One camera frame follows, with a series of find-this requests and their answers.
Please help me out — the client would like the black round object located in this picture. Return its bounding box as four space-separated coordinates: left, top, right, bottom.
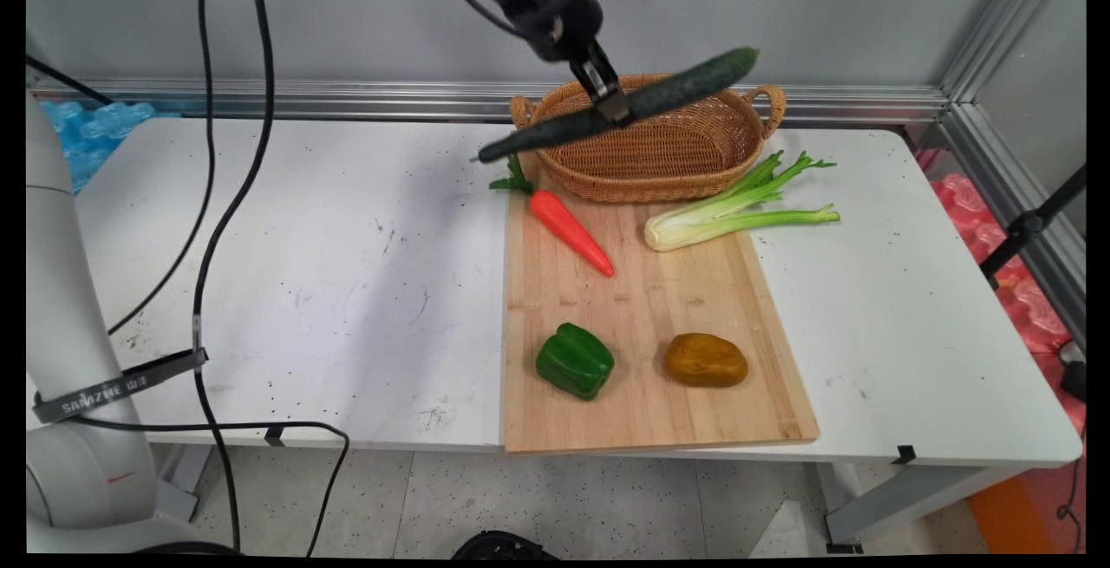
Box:
452 531 560 561

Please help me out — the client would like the black tripod leg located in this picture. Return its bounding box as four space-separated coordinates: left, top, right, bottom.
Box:
979 166 1087 289

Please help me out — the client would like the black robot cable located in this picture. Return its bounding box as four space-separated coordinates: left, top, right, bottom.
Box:
26 0 351 558

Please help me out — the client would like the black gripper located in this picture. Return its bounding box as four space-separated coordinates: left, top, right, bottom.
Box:
490 0 634 127

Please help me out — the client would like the woven wicker basket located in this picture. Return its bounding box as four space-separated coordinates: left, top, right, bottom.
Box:
510 75 787 204

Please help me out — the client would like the wooden cutting board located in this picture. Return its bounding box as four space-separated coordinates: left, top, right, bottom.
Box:
502 152 820 454

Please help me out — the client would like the pink foam mat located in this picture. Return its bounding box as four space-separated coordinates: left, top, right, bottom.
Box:
930 173 1087 434

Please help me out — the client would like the dark green cucumber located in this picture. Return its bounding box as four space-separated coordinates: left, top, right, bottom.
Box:
478 48 761 163

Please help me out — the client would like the orange toy carrot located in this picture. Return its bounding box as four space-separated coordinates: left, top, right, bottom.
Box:
488 152 615 277

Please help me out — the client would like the blue foam mat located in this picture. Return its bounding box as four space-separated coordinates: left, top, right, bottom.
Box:
36 101 157 194

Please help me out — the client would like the black velcro strap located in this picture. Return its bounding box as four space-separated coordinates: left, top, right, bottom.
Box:
33 348 210 424

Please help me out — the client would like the orange floor mat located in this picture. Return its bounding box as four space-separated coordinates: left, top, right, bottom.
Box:
965 474 1059 554

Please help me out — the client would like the brown potato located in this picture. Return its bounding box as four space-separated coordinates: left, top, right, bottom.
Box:
665 333 749 388

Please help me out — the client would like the aluminium frame rail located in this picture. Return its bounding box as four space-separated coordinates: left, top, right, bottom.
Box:
26 76 948 126

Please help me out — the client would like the green bell pepper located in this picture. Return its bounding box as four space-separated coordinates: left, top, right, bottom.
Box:
535 323 616 402

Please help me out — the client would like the white table leg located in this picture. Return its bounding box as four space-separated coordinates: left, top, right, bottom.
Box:
824 464 1033 554

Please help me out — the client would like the aluminium frame corner post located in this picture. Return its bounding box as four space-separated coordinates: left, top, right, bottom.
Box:
940 0 1087 352

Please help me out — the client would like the green celery stalk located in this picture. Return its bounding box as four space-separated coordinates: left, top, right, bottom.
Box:
644 151 841 252

